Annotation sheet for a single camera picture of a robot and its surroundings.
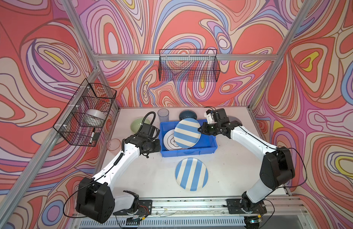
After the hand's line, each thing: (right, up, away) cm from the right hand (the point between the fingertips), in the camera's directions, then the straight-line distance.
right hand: (199, 132), depth 87 cm
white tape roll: (-56, +8, -16) cm, 59 cm away
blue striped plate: (-5, -25, -2) cm, 26 cm away
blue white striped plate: (-7, -1, +4) cm, 8 cm away
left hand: (-24, -8, -4) cm, 25 cm away
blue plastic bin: (+7, -10, +14) cm, 19 cm away
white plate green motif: (-19, -8, +9) cm, 23 cm away
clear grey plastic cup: (-24, +12, +11) cm, 29 cm away
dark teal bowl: (-6, +12, +22) cm, 26 cm away
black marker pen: (-57, -1, -15) cm, 59 cm away
